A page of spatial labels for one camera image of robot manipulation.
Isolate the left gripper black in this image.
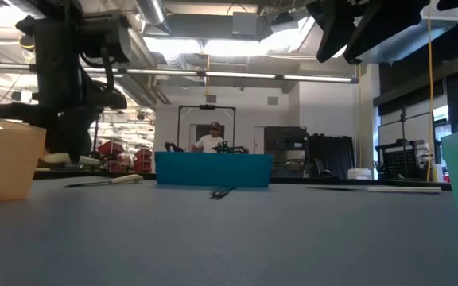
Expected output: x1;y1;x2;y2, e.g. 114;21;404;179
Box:
0;63;129;164

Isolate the small black clip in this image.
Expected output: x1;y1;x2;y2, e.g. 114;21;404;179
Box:
212;186;237;198

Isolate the long ceiling light fixture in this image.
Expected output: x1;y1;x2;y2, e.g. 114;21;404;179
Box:
0;61;360;84

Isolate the orange plastic bin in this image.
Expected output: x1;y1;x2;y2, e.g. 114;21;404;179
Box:
0;114;48;207

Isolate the red bin shelf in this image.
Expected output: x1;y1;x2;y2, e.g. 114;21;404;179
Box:
96;141;153;174

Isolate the grey ceiling vent box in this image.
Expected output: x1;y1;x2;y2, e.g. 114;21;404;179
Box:
231;11;259;37

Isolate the black shelf cabinet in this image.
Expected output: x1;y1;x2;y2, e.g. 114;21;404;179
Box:
263;126;309;179

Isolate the black curtain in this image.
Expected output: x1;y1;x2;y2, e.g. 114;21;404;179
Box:
307;133;355;180

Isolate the person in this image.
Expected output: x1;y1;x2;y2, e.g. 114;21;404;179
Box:
191;121;226;154

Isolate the black mesh cart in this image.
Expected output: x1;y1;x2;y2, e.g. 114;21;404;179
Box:
375;138;437;182

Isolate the blue plastic bin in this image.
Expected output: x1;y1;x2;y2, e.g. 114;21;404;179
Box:
154;151;274;188

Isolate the yellow hanging cable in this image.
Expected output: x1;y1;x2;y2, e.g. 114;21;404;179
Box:
426;11;435;183

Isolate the black background gantry frame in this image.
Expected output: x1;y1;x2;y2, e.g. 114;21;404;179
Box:
176;104;237;154

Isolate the round silver ceiling duct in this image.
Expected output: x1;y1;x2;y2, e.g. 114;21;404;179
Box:
135;0;166;25

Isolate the black table frame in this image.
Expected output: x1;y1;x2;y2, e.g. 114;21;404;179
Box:
33;168;452;188

